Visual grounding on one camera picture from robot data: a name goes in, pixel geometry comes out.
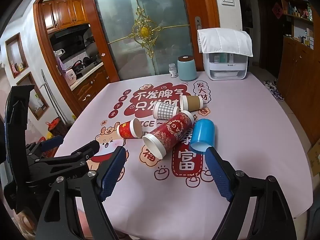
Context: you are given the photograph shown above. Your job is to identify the small white pill bottle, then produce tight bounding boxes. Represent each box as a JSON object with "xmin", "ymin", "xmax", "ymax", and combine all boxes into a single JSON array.
[{"xmin": 169, "ymin": 63, "xmax": 178, "ymax": 78}]

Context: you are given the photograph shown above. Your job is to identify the teal canister with brown lid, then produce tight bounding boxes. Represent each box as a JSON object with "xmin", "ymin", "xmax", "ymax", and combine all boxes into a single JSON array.
[{"xmin": 177, "ymin": 55, "xmax": 197, "ymax": 81}]

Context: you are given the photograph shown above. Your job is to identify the wooden upper kitchen cabinets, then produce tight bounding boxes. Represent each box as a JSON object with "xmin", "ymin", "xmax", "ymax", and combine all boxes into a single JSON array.
[{"xmin": 42, "ymin": 0, "xmax": 88, "ymax": 34}]

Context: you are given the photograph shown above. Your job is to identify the tall red patterned paper cup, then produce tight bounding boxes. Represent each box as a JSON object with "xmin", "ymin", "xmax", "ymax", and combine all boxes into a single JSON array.
[{"xmin": 142, "ymin": 111, "xmax": 195, "ymax": 159}]

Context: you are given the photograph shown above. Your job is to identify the grey checked paper cup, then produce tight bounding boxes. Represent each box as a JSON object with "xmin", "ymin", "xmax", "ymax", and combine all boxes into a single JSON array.
[{"xmin": 153, "ymin": 102, "xmax": 180, "ymax": 120}]

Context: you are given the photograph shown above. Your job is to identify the pink printed tablecloth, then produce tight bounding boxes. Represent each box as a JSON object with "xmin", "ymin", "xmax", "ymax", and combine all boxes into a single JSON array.
[{"xmin": 57, "ymin": 73, "xmax": 313, "ymax": 239}]

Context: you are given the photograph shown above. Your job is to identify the white quilted cloth cover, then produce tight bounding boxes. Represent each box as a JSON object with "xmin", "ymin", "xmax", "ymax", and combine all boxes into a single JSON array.
[{"xmin": 197, "ymin": 28, "xmax": 253, "ymax": 57}]

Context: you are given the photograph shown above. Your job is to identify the dark wooden shelf cabinet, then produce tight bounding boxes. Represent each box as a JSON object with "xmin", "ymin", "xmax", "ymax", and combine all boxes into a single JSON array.
[{"xmin": 277, "ymin": 0, "xmax": 319, "ymax": 144}]

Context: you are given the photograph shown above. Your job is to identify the small red paper cup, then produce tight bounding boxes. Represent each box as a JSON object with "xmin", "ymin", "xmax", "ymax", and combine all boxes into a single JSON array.
[{"xmin": 117, "ymin": 118, "xmax": 143, "ymax": 139}]

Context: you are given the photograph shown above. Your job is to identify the brown sleeved paper cup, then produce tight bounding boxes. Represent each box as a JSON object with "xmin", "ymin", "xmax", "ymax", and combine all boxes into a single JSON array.
[{"xmin": 180, "ymin": 95, "xmax": 203, "ymax": 112}]

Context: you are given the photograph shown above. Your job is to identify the frosted glass sliding door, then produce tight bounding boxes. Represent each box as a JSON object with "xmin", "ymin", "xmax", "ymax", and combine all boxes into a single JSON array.
[{"xmin": 84, "ymin": 0, "xmax": 219, "ymax": 82}]

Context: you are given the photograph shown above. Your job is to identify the white countertop appliance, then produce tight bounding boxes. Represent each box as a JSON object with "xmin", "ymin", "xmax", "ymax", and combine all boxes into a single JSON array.
[{"xmin": 203, "ymin": 53, "xmax": 248, "ymax": 80}]

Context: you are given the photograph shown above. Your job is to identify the blue plastic cup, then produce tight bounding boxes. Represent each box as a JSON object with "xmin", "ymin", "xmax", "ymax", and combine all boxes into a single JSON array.
[{"xmin": 189, "ymin": 119, "xmax": 215, "ymax": 154}]

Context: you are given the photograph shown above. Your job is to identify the pink rice cooker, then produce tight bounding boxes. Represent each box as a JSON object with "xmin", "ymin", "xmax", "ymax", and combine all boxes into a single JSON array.
[{"xmin": 65, "ymin": 68, "xmax": 76, "ymax": 87}]

